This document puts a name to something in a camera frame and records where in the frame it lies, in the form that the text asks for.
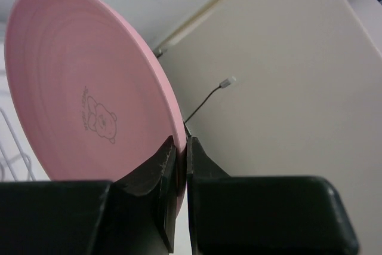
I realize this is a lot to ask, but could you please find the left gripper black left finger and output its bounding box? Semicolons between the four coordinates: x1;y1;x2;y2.
113;136;176;252

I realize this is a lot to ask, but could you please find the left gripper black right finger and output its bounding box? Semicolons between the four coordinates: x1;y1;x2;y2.
186;136;230;254

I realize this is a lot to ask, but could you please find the pink plate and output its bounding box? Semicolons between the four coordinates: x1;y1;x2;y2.
4;0;186;205

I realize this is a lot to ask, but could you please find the black usb cable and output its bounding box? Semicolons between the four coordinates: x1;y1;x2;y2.
183;76;237;124

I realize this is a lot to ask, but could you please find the clear wire dish rack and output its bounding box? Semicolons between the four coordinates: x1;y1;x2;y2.
1;108;35;182

